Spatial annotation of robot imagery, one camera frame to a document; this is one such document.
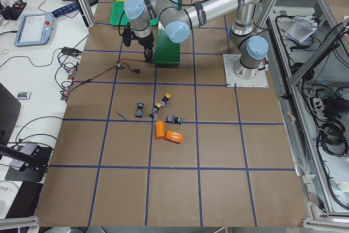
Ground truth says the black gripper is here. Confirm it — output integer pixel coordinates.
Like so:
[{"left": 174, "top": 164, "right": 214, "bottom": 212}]
[{"left": 133, "top": 34, "right": 154, "bottom": 62}]

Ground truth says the yellow push button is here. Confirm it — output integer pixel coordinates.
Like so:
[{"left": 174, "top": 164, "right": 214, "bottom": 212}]
[
  {"left": 149, "top": 103, "right": 162, "bottom": 118},
  {"left": 160, "top": 93, "right": 171, "bottom": 107}
]

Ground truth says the orange cylinder plain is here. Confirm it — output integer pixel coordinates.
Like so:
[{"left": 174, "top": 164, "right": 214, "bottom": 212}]
[{"left": 155, "top": 121, "right": 166, "bottom": 139}]

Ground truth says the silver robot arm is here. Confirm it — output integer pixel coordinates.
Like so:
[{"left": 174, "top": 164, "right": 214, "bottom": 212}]
[{"left": 123, "top": 0, "right": 265, "bottom": 63}]

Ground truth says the green conveyor belt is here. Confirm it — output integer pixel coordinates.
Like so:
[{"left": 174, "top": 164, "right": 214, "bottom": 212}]
[{"left": 154, "top": 0, "right": 182, "bottom": 66}]

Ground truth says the small green circuit board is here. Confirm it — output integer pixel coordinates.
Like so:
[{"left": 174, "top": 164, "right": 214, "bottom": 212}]
[{"left": 116, "top": 63, "right": 125, "bottom": 69}]

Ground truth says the green plastic tray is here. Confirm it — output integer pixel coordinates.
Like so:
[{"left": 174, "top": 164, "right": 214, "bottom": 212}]
[{"left": 109, "top": 0, "right": 159, "bottom": 26}]

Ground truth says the green push button left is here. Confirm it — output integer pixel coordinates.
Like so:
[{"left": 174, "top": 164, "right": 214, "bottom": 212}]
[{"left": 135, "top": 102, "right": 144, "bottom": 118}]

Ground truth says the green push button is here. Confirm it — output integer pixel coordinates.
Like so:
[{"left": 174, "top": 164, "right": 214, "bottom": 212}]
[
  {"left": 135, "top": 102, "right": 144, "bottom": 118},
  {"left": 166, "top": 115, "right": 183, "bottom": 124}
]

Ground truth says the green push button right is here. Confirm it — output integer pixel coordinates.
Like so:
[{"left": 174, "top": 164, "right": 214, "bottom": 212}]
[{"left": 166, "top": 115, "right": 183, "bottom": 124}]

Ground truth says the blue checkered cloth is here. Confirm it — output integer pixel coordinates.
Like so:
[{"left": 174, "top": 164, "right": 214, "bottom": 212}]
[{"left": 52, "top": 2, "right": 79, "bottom": 17}]

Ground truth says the orange cylinder with label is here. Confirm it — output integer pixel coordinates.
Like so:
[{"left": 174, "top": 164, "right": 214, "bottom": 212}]
[{"left": 165, "top": 130, "right": 183, "bottom": 144}]

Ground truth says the teach pendant near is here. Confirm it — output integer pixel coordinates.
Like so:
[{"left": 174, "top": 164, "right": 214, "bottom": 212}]
[{"left": 14, "top": 13, "right": 54, "bottom": 47}]

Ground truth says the black monitor stand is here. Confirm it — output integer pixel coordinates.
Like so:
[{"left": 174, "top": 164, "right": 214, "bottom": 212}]
[{"left": 1, "top": 85, "right": 53, "bottom": 182}]

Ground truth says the red black wire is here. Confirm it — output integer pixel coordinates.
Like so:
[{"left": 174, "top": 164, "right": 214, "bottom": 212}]
[{"left": 68, "top": 58, "right": 141, "bottom": 92}]

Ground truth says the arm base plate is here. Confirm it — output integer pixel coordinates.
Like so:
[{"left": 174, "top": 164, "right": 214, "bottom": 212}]
[{"left": 222, "top": 54, "right": 269, "bottom": 88}]

